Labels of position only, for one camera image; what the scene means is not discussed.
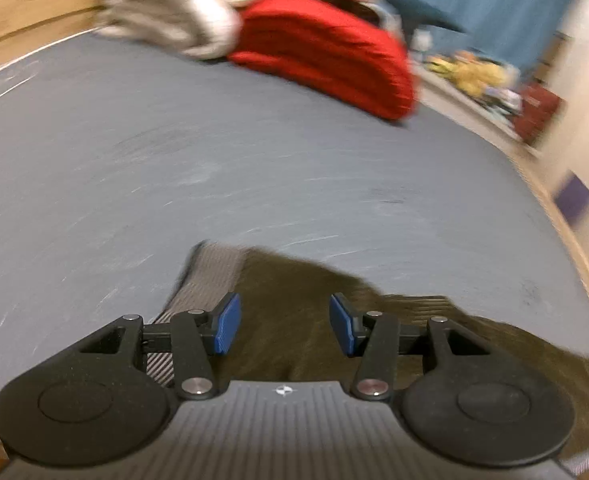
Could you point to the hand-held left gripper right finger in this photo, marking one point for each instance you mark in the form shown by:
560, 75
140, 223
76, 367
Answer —
342, 322

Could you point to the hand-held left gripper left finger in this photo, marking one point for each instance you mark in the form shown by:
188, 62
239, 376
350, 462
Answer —
228, 322

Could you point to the purple box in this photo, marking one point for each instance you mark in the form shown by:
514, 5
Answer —
573, 197

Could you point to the red folded quilt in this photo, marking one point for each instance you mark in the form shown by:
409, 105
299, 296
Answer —
324, 55

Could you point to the yellow plush toy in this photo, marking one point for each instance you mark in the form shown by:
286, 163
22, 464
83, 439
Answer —
474, 75

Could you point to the dark red box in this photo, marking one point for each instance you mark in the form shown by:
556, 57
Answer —
538, 112

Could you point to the white folded blanket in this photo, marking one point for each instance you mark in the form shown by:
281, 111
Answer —
174, 10

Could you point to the blue curtain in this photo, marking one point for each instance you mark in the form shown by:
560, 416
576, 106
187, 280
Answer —
514, 10

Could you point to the wooden headboard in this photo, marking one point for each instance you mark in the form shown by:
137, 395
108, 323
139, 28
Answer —
24, 10

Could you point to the wooden bed side rail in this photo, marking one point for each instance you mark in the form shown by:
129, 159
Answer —
574, 260

